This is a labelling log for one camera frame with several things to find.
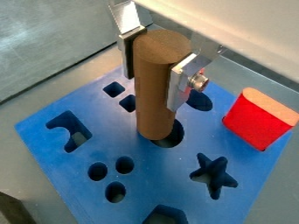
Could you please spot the red rounded block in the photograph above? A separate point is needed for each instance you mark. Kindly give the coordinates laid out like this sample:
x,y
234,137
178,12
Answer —
x,y
259,119

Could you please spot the blue foam shape board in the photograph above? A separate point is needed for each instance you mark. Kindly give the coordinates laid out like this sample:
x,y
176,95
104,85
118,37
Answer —
x,y
118,179

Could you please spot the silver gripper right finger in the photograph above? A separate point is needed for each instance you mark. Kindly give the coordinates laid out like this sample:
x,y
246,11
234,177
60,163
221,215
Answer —
x,y
187,77

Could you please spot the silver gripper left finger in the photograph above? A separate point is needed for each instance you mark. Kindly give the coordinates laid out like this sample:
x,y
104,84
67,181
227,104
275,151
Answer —
x,y
130,28

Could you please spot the brown wooden cylinder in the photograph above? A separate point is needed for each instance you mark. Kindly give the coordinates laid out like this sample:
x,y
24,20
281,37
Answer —
x,y
158,50

